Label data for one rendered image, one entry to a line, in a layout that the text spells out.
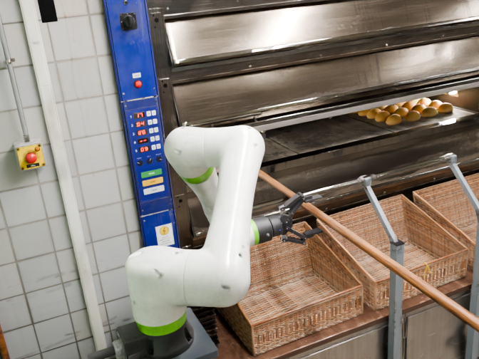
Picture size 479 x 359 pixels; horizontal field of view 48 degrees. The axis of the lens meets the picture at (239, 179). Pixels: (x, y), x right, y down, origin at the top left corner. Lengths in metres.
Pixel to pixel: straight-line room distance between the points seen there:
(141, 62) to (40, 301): 1.09
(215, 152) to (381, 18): 1.47
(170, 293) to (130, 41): 1.19
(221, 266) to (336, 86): 1.56
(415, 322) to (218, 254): 1.59
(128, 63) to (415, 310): 1.66
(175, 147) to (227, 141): 0.15
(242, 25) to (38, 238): 1.23
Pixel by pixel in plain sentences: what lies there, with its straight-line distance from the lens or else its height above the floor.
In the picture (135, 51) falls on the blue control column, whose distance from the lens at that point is 2.17.
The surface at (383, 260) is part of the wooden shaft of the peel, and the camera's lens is 1.68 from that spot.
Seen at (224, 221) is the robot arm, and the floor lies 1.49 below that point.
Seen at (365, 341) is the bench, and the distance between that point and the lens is 2.52.
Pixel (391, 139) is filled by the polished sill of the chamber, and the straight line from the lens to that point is 2.88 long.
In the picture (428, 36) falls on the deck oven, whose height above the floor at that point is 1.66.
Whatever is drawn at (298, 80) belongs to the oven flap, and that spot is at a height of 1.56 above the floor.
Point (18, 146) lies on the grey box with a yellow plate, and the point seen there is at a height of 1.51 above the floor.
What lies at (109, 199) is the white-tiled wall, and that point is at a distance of 2.31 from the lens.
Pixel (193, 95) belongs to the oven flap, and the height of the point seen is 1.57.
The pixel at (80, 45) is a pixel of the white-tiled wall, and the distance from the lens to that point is 2.16.
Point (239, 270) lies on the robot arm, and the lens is 1.21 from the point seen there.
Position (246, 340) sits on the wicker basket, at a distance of 2.31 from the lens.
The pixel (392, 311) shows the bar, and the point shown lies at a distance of 2.46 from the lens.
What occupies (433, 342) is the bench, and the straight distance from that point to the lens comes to 2.82.
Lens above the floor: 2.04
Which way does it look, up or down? 21 degrees down
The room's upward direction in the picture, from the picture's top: 5 degrees counter-clockwise
